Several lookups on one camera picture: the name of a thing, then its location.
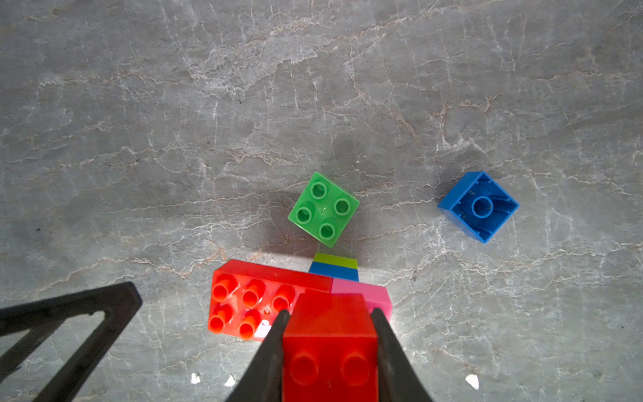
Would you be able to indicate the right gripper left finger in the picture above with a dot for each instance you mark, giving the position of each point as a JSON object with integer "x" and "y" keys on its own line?
{"x": 262, "y": 380}

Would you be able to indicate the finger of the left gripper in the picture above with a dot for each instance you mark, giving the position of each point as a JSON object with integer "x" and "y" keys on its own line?
{"x": 39, "y": 320}

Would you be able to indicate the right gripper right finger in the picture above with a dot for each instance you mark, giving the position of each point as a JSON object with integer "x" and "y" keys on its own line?
{"x": 397, "y": 381}

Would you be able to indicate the red square lego brick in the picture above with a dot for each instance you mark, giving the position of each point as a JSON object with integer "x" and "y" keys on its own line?
{"x": 330, "y": 347}

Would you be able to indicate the long red lego brick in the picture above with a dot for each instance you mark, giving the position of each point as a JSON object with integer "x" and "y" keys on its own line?
{"x": 245, "y": 298}

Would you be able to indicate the pink square lego brick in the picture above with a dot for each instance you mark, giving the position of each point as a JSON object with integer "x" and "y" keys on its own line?
{"x": 374, "y": 296}

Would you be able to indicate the lime green square lego brick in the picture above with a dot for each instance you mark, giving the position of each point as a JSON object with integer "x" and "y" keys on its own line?
{"x": 336, "y": 260}

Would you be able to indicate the upturned blue square lego brick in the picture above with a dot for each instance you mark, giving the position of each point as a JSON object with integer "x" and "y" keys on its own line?
{"x": 479, "y": 206}

